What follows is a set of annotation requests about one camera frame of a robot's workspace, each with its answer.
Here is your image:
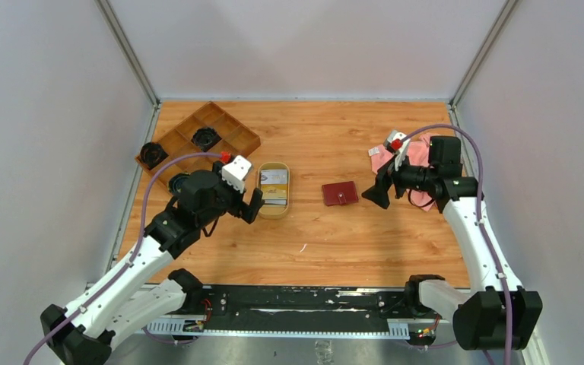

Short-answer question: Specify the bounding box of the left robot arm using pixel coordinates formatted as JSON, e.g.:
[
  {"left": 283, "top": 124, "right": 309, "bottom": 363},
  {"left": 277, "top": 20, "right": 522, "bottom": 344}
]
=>
[{"left": 38, "top": 161, "right": 264, "bottom": 364}]

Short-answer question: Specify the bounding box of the beige oval tray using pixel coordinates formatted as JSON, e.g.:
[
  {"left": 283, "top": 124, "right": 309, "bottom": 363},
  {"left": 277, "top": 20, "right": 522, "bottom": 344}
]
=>
[{"left": 256, "top": 162, "right": 291, "bottom": 220}]

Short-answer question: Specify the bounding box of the gold card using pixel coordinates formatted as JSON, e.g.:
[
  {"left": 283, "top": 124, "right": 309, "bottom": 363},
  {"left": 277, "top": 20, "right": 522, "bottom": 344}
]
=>
[{"left": 260, "top": 184, "right": 288, "bottom": 200}]

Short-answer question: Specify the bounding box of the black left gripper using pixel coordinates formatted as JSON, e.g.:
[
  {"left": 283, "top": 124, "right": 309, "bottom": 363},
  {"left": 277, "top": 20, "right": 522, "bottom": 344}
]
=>
[{"left": 198, "top": 161, "right": 265, "bottom": 227}]

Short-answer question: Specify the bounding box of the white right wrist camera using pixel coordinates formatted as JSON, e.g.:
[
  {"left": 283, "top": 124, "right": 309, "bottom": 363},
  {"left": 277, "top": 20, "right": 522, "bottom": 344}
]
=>
[{"left": 382, "top": 130, "right": 410, "bottom": 171}]

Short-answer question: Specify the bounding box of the black round part left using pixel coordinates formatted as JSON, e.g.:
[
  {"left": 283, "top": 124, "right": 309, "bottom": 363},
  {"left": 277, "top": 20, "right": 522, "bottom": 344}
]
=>
[{"left": 138, "top": 142, "right": 168, "bottom": 170}]

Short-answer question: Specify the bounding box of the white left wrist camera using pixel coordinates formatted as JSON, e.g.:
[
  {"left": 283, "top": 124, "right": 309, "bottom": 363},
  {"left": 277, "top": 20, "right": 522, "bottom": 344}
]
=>
[{"left": 221, "top": 155, "right": 253, "bottom": 193}]

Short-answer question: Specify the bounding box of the black round part lower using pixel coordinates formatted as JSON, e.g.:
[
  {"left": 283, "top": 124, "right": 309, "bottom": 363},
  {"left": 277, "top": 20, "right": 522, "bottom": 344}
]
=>
[{"left": 167, "top": 173, "right": 190, "bottom": 195}]

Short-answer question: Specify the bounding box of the black round part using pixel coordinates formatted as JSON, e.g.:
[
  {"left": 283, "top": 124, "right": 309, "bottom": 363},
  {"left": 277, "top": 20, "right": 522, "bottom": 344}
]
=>
[
  {"left": 138, "top": 142, "right": 168, "bottom": 170},
  {"left": 191, "top": 127, "right": 221, "bottom": 152},
  {"left": 167, "top": 173, "right": 190, "bottom": 195}
]

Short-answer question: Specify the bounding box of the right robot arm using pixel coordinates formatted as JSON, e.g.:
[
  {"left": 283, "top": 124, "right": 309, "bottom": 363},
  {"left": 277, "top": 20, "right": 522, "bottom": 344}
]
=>
[{"left": 362, "top": 131, "right": 543, "bottom": 351}]

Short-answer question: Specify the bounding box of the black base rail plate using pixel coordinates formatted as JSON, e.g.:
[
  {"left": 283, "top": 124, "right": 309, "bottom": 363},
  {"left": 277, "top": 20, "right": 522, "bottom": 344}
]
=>
[{"left": 153, "top": 283, "right": 454, "bottom": 336}]

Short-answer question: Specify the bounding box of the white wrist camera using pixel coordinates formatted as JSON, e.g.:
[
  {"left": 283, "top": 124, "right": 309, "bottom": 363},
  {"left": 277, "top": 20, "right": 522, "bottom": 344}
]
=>
[
  {"left": 382, "top": 130, "right": 410, "bottom": 171},
  {"left": 221, "top": 155, "right": 253, "bottom": 193}
]

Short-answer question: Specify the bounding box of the red leather card holder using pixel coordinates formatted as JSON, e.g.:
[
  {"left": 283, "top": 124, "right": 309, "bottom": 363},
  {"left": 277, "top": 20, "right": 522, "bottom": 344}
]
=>
[{"left": 321, "top": 181, "right": 359, "bottom": 206}]

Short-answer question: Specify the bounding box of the brown wooden divided tray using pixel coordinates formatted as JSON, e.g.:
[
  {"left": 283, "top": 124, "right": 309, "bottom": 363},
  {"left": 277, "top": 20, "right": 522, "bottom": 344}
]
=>
[{"left": 135, "top": 101, "right": 262, "bottom": 196}]

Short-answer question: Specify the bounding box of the silver VIP card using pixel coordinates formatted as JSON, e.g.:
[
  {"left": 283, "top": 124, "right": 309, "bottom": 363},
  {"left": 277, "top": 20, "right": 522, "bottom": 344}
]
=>
[{"left": 260, "top": 169, "right": 289, "bottom": 185}]

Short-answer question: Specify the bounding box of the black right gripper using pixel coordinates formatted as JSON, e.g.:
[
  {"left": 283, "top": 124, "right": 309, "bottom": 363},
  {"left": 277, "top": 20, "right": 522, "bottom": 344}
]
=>
[{"left": 362, "top": 148, "right": 437, "bottom": 209}]

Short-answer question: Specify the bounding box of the pink cloth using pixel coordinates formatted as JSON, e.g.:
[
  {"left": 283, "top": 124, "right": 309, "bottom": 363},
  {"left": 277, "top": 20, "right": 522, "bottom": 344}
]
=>
[{"left": 368, "top": 132, "right": 434, "bottom": 211}]

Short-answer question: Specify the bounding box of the black round part upper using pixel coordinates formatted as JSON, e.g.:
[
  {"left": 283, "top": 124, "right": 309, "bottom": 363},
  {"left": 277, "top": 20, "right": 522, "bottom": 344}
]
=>
[{"left": 191, "top": 127, "right": 221, "bottom": 152}]

